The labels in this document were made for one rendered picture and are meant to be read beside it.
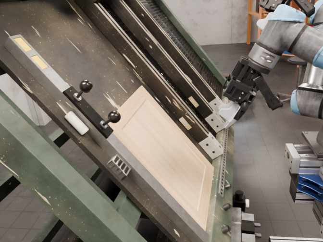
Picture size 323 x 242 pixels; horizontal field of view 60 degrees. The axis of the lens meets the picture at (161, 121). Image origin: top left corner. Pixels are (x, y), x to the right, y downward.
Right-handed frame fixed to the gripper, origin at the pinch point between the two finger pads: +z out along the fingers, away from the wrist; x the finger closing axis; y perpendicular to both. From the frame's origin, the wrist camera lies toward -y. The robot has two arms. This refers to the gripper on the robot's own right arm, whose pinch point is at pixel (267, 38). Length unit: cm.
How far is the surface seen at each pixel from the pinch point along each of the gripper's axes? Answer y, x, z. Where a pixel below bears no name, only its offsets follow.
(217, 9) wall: 352, -786, -104
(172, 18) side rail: 111, -126, 0
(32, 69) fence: 50, 47, 36
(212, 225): -14, 4, 70
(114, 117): 21, 40, 38
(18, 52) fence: 55, 49, 33
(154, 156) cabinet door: 17, 10, 56
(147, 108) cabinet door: 36, -4, 45
